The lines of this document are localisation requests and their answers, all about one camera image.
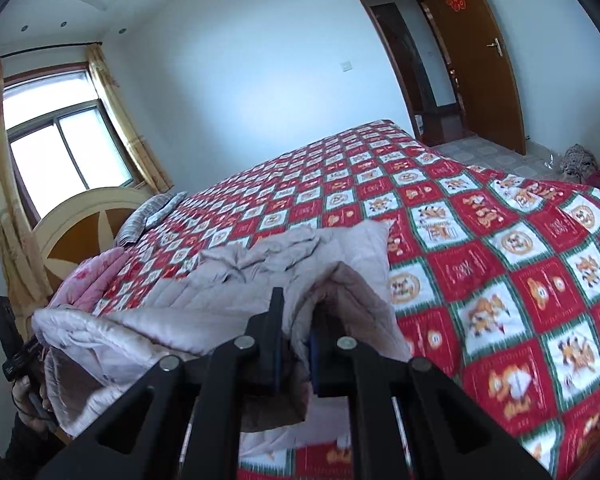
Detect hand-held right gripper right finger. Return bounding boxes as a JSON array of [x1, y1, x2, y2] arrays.
[[307, 310, 553, 480]]

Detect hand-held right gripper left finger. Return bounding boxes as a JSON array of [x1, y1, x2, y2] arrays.
[[30, 287, 286, 480]]

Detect pale quilted puffer jacket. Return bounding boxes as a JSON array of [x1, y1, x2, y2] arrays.
[[31, 220, 412, 443]]

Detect person's left forearm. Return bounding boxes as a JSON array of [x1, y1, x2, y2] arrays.
[[2, 412, 73, 480]]

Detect person's left hand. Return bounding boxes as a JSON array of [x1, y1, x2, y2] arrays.
[[11, 372, 57, 433]]

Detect pink folded quilt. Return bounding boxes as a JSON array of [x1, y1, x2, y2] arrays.
[[47, 247, 131, 311]]

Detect wide yellow lace curtain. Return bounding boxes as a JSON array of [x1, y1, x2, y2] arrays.
[[0, 57, 53, 311]]

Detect wooden cream headboard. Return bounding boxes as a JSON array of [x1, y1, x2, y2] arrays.
[[30, 186, 153, 291]]

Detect striped pillow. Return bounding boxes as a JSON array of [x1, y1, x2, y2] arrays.
[[116, 192, 176, 246]]

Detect grey patterned pillow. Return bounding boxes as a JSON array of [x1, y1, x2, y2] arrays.
[[145, 191, 188, 228]]

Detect sliding glass window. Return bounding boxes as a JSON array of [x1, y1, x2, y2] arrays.
[[2, 67, 136, 216]]

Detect red printed bed blanket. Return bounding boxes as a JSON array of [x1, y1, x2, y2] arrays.
[[100, 120, 600, 480]]

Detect narrow yellow lace curtain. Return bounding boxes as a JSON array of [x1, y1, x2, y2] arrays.
[[86, 42, 173, 196]]

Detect black curtain rod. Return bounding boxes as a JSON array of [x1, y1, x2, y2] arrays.
[[0, 40, 103, 63]]

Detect brown wooden door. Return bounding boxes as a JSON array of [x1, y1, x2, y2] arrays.
[[412, 0, 527, 156]]

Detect grey fuzzy bundle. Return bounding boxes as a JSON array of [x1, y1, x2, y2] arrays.
[[560, 144, 598, 183]]

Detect brown door frame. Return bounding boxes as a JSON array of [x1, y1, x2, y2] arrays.
[[342, 0, 473, 146]]

